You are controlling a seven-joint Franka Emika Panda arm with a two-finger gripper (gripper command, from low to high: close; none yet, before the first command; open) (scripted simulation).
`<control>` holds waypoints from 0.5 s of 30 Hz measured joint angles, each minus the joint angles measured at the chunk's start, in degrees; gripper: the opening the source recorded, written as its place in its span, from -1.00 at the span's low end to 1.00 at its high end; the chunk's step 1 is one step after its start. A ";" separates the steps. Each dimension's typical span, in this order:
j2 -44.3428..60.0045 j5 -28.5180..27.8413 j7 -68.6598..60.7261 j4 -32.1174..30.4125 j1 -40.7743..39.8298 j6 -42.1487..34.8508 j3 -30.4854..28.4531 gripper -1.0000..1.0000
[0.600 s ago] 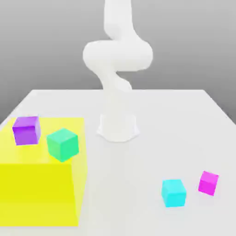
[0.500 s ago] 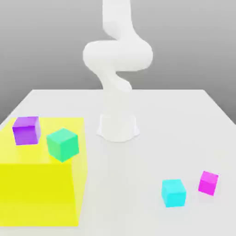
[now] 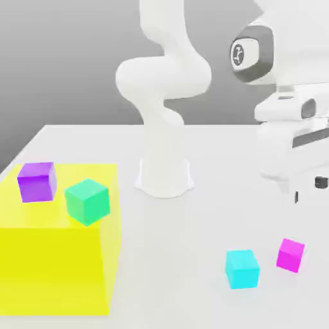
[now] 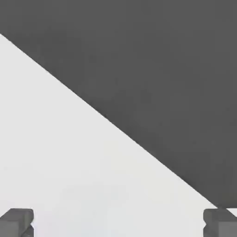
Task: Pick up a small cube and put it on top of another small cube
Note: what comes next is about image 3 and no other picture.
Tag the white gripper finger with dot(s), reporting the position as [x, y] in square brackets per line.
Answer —
[321, 182]
[289, 191]

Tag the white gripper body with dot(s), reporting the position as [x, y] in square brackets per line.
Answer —
[275, 149]

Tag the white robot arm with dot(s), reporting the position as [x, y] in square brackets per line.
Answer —
[164, 77]

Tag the small magenta cube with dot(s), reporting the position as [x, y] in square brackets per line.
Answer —
[290, 257]

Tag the small cyan cube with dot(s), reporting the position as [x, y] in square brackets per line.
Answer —
[243, 270]

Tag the small green cube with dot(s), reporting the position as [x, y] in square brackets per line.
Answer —
[87, 203]

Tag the small purple cube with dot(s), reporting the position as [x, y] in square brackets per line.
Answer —
[36, 185]

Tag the large yellow box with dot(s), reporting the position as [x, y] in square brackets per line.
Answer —
[51, 270]

